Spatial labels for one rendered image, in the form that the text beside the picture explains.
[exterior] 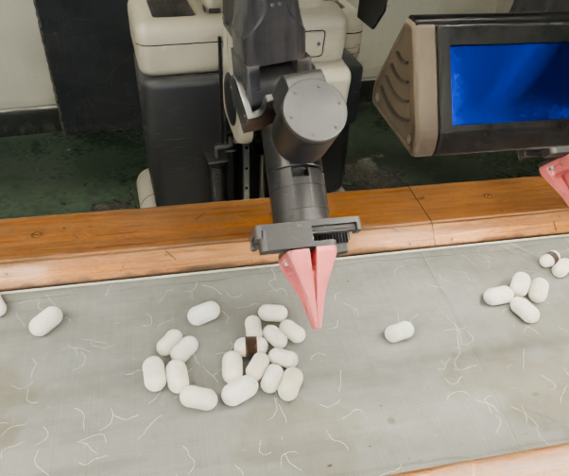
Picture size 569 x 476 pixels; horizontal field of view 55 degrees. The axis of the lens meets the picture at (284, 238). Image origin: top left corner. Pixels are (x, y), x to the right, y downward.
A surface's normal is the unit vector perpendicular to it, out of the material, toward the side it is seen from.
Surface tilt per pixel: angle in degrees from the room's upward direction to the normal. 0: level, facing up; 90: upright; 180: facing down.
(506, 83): 58
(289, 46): 90
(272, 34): 90
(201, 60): 90
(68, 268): 45
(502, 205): 0
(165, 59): 90
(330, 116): 39
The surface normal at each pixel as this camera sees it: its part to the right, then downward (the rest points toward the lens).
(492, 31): 0.19, 0.11
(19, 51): 0.29, 0.62
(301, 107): 0.19, -0.21
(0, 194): 0.04, -0.77
